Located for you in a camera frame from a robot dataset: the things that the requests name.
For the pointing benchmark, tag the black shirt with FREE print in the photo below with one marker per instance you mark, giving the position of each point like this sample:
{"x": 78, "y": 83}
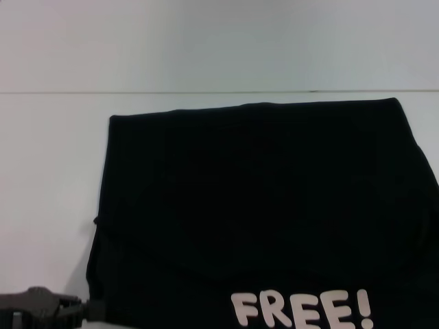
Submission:
{"x": 257, "y": 205}

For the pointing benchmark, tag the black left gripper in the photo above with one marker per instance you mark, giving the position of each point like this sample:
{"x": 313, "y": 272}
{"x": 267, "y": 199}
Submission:
{"x": 27, "y": 308}

